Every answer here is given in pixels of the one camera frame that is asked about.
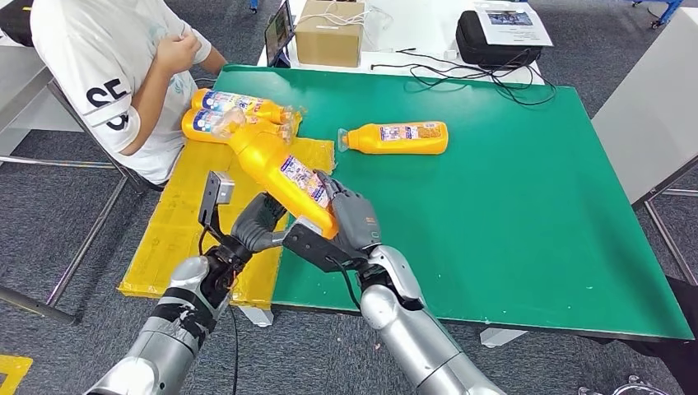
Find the person's right hand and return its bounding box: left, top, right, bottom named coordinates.
left=154, top=30, right=202, bottom=77

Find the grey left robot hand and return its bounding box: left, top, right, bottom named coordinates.
left=230, top=192, right=290, bottom=253

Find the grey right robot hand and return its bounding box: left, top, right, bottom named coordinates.
left=314, top=170, right=383, bottom=258

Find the orange plastic detergent bottle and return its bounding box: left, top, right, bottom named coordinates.
left=211, top=106, right=340, bottom=241
left=180, top=108, right=295, bottom=146
left=190, top=88, right=298, bottom=125
left=337, top=121, right=450, bottom=156

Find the yellow taped cardboard mat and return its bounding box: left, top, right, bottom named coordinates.
left=119, top=111, right=337, bottom=311

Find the white table foot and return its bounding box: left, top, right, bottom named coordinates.
left=479, top=327, right=528, bottom=349
left=238, top=306, right=274, bottom=328

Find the black tablet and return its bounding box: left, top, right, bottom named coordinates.
left=264, top=0, right=297, bottom=68

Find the black stool seat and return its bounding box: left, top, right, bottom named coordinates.
left=133, top=169, right=165, bottom=193

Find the brown cardboard box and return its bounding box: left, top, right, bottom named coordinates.
left=295, top=0, right=366, bottom=68

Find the grey metal table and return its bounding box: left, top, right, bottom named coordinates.
left=0, top=43, right=146, bottom=327

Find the black bag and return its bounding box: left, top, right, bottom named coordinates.
left=0, top=0, right=35, bottom=48

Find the white table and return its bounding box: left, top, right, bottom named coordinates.
left=257, top=0, right=547, bottom=86

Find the black zip case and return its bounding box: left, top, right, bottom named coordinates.
left=455, top=11, right=543, bottom=70

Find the white printed paper sheet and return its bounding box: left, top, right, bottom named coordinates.
left=475, top=2, right=553, bottom=48

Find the yellow floor tape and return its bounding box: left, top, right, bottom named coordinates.
left=0, top=356, right=32, bottom=395

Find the pale grey table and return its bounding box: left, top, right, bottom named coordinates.
left=591, top=7, right=698, bottom=287

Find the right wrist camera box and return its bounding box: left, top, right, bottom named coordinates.
left=282, top=217, right=372, bottom=274

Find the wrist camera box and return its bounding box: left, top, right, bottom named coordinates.
left=282, top=217, right=372, bottom=274
left=197, top=170, right=241, bottom=252

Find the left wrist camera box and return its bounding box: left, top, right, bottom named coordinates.
left=197, top=170, right=241, bottom=252

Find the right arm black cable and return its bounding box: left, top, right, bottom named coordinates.
left=326, top=256, right=364, bottom=312

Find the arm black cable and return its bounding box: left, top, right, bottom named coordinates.
left=227, top=304, right=241, bottom=395
left=326, top=256, right=364, bottom=312

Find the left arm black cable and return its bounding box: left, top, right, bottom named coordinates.
left=227, top=304, right=241, bottom=395

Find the black table cable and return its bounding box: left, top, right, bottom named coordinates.
left=371, top=49, right=557, bottom=107

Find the white cable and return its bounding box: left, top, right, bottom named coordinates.
left=298, top=0, right=395, bottom=30

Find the chrome metal frame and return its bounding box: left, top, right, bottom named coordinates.
left=576, top=374, right=674, bottom=395

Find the blue metal frame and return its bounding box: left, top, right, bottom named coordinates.
left=621, top=0, right=682, bottom=30

